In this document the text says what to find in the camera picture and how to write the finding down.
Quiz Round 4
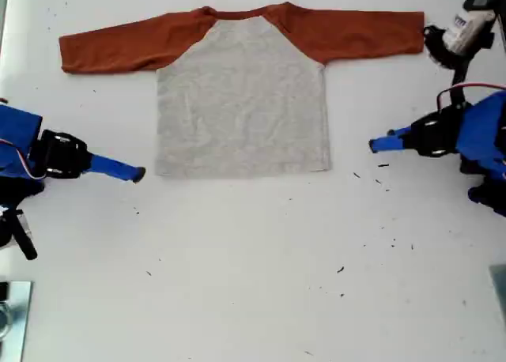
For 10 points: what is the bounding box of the grey t-shirt with rust sleeves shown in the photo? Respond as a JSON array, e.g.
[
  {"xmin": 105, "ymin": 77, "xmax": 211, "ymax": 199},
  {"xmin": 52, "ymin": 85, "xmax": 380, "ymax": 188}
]
[{"xmin": 58, "ymin": 1, "xmax": 426, "ymax": 180}]

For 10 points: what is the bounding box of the arm red white wire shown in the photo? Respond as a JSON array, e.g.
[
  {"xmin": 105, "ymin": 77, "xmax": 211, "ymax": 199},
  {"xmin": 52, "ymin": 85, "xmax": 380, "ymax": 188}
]
[{"xmin": 0, "ymin": 139, "xmax": 44, "ymax": 180}]

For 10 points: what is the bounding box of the large steel plate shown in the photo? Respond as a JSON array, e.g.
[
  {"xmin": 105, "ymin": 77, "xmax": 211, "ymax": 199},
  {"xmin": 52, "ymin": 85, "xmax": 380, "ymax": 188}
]
[{"xmin": 0, "ymin": 281, "xmax": 33, "ymax": 362}]

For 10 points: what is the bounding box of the camera black stalk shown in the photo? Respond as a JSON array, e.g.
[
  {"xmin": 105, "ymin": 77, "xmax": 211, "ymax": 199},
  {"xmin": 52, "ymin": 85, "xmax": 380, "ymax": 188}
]
[{"xmin": 450, "ymin": 51, "xmax": 474, "ymax": 104}]

